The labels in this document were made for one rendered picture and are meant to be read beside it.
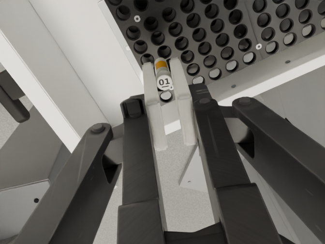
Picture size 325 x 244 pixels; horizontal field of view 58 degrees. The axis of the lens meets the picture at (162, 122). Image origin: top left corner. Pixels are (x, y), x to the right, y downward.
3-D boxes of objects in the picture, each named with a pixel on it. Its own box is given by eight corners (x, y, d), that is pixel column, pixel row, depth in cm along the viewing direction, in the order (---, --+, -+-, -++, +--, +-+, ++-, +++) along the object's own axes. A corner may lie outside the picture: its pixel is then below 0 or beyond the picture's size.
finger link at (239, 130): (197, 125, 14) (261, 114, 14) (185, 84, 18) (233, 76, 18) (200, 151, 14) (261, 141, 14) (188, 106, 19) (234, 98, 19)
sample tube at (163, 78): (169, 68, 25) (174, 89, 21) (155, 71, 25) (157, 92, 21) (166, 54, 25) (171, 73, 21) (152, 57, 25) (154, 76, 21)
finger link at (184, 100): (177, 98, 15) (191, 96, 15) (168, 57, 21) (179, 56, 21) (184, 147, 16) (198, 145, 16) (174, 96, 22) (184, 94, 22)
